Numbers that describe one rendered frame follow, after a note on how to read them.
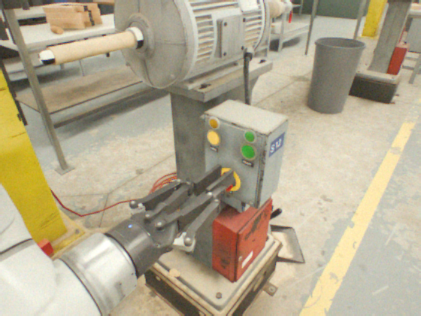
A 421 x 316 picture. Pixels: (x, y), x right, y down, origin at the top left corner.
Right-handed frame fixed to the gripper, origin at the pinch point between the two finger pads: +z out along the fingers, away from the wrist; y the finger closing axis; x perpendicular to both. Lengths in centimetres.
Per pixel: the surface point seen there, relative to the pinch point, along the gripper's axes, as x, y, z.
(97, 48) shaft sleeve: 18.4, -30.4, 0.7
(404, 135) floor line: -106, 18, 276
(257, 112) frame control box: 5.3, -3.6, 19.6
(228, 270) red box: -69, -14, 27
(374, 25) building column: -78, -127, 729
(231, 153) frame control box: -2.2, -5.0, 12.2
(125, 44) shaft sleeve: 17.9, -30.5, 7.5
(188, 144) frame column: -19.1, -34.4, 29.2
